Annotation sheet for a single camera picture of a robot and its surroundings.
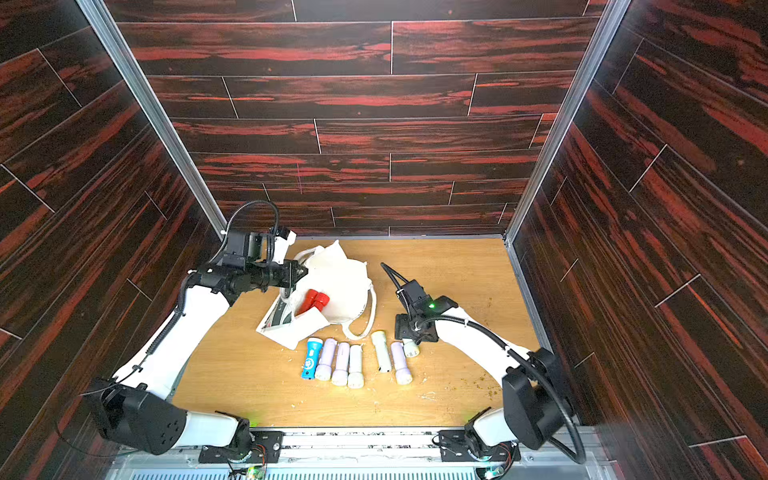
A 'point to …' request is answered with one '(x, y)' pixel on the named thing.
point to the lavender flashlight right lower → (403, 373)
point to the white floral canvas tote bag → (333, 290)
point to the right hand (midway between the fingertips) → (415, 328)
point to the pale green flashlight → (411, 349)
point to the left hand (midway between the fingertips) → (308, 270)
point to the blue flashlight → (313, 354)
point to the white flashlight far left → (326, 360)
